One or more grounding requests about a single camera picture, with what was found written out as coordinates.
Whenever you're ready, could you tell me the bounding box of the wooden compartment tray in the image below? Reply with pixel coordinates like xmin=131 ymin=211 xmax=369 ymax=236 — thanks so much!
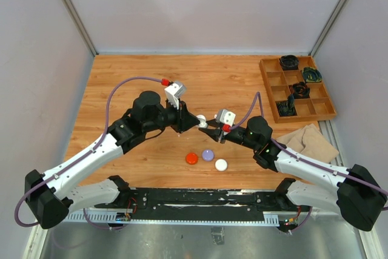
xmin=259 ymin=55 xmax=337 ymax=123

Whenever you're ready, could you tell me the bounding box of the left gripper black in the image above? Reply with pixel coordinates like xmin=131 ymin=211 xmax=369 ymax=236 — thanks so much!
xmin=144 ymin=97 xmax=201 ymax=134

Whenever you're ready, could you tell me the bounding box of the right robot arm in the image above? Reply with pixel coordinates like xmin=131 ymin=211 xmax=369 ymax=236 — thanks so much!
xmin=198 ymin=115 xmax=387 ymax=232

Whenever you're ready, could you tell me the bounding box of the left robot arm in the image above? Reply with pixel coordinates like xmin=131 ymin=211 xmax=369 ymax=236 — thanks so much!
xmin=24 ymin=91 xmax=200 ymax=229

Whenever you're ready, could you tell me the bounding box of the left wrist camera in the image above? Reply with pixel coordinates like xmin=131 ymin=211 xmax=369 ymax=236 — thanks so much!
xmin=161 ymin=79 xmax=187 ymax=109

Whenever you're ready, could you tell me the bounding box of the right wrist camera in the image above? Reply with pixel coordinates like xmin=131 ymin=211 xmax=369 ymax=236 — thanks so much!
xmin=215 ymin=109 xmax=236 ymax=133

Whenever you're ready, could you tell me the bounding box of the black orange rolled sock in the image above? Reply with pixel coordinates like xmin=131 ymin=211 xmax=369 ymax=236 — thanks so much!
xmin=289 ymin=82 xmax=310 ymax=99

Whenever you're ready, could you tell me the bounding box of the beige cloth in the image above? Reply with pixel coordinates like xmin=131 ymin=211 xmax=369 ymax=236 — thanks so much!
xmin=277 ymin=124 xmax=339 ymax=163

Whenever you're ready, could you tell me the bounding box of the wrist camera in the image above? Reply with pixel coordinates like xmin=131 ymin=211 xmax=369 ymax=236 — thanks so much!
xmin=161 ymin=79 xmax=187 ymax=109
xmin=215 ymin=109 xmax=236 ymax=133

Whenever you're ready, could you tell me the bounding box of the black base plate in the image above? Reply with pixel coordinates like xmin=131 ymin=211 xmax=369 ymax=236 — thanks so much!
xmin=95 ymin=188 xmax=298 ymax=223

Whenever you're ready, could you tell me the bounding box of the orange earbud charging case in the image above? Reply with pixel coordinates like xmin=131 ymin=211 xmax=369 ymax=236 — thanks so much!
xmin=185 ymin=152 xmax=198 ymax=165

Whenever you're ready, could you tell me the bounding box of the dark green rolled sock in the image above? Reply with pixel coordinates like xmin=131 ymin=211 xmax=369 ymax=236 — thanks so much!
xmin=301 ymin=67 xmax=323 ymax=83

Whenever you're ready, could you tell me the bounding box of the white earbud charging case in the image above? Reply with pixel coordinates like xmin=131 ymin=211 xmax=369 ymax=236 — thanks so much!
xmin=215 ymin=159 xmax=228 ymax=172

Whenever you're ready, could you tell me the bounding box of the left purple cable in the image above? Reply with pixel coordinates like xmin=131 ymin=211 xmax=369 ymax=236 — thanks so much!
xmin=14 ymin=76 xmax=164 ymax=228

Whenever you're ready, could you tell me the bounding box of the purple earbud charging case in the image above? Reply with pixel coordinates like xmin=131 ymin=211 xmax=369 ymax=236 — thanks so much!
xmin=201 ymin=149 xmax=215 ymax=161

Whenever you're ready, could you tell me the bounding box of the dark blue rolled sock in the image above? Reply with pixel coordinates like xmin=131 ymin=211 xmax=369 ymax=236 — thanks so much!
xmin=276 ymin=94 xmax=296 ymax=117

